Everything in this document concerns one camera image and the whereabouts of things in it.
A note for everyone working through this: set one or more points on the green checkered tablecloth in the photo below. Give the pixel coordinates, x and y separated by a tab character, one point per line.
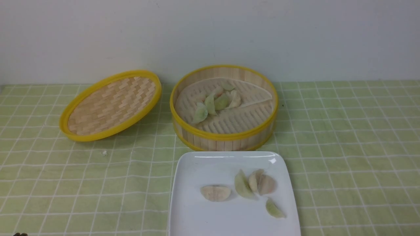
351	149

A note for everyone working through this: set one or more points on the white dumpling on plate left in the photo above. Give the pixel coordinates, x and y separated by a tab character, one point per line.
215	193

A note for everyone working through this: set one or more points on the cream dumpling on plate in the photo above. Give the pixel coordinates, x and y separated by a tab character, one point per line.
254	179

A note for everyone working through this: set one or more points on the pinkish dumpling on plate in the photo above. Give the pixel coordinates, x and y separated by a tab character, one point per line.
266	185

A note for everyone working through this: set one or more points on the white square plate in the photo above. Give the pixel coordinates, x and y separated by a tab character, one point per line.
191	214

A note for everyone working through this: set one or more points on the green dumpling steamer centre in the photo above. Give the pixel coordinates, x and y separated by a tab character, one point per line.
222	102

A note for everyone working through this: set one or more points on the pale green dumpling in steamer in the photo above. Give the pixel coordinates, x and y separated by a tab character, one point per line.
200	114

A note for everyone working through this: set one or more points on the green dumpling on plate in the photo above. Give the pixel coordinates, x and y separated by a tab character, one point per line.
242	186
273	210

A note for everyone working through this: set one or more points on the bamboo steamer basket yellow rim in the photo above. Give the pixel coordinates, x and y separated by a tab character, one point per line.
204	141

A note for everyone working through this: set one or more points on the small green dumpling steamer back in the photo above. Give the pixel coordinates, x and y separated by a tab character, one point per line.
227	86

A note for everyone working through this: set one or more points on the green dumpling on plate centre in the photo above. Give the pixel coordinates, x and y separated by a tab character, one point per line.
242	186

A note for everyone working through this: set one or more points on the woven bamboo steamer lid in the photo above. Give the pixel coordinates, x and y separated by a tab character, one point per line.
111	105

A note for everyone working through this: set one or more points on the pinkish dumpling in steamer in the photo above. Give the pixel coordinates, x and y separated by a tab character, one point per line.
217	92

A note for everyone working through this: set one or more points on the white dumpling in steamer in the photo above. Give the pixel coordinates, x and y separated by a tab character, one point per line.
234	99

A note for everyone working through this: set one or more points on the green dumpling on plate right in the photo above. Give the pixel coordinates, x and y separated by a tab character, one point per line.
273	210

